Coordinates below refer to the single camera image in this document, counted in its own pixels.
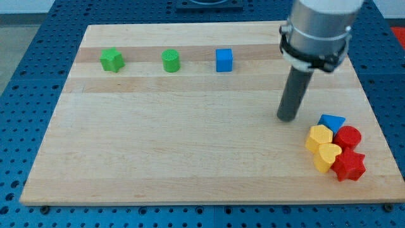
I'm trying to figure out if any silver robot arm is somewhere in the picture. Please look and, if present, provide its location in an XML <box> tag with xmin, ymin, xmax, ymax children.
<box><xmin>279</xmin><ymin>0</ymin><xmax>364</xmax><ymax>72</ymax></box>

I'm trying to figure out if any blue cube block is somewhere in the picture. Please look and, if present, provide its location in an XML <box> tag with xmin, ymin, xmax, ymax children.
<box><xmin>216</xmin><ymin>49</ymin><xmax>233</xmax><ymax>72</ymax></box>

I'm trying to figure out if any wooden board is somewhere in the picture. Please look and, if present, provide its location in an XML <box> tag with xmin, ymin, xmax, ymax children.
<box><xmin>20</xmin><ymin>22</ymin><xmax>404</xmax><ymax>206</ymax></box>

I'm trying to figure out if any green cylinder block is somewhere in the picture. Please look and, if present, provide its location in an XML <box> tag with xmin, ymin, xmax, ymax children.
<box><xmin>161</xmin><ymin>49</ymin><xmax>180</xmax><ymax>73</ymax></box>

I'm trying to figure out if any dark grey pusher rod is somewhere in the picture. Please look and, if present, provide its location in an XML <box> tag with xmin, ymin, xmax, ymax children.
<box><xmin>277</xmin><ymin>66</ymin><xmax>313</xmax><ymax>122</ymax></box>

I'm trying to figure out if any green star block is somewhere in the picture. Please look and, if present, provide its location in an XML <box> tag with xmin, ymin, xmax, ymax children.
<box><xmin>100</xmin><ymin>47</ymin><xmax>125</xmax><ymax>73</ymax></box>

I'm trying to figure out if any yellow hexagon block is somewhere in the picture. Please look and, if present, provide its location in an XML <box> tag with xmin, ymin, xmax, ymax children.
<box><xmin>305</xmin><ymin>125</ymin><xmax>333</xmax><ymax>154</ymax></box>

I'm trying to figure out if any yellow heart block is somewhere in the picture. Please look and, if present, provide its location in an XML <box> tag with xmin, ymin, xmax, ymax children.
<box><xmin>313</xmin><ymin>143</ymin><xmax>342</xmax><ymax>173</ymax></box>

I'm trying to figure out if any blue triangle block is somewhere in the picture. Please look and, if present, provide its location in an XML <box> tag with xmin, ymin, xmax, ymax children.
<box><xmin>318</xmin><ymin>114</ymin><xmax>346</xmax><ymax>134</ymax></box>

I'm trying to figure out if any red cylinder block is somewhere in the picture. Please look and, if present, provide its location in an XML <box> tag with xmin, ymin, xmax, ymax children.
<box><xmin>333</xmin><ymin>125</ymin><xmax>362</xmax><ymax>149</ymax></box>

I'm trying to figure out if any red star block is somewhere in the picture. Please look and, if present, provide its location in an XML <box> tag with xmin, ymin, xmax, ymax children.
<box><xmin>331</xmin><ymin>148</ymin><xmax>366</xmax><ymax>182</ymax></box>

